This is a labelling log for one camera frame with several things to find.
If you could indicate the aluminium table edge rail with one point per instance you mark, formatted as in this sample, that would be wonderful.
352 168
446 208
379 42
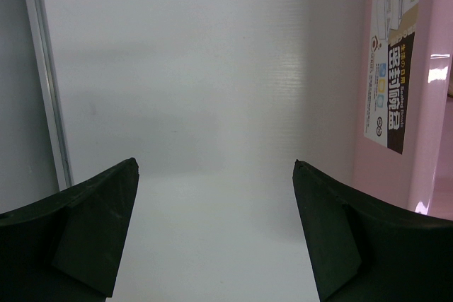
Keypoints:
48 80

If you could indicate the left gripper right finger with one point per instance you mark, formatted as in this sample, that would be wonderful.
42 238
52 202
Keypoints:
364 249

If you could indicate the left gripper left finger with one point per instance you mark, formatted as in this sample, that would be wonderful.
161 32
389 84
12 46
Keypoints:
68 246

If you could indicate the pink plastic bin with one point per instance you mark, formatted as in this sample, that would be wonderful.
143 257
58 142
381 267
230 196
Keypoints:
407 179

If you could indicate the bin product label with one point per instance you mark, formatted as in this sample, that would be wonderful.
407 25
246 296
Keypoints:
390 51

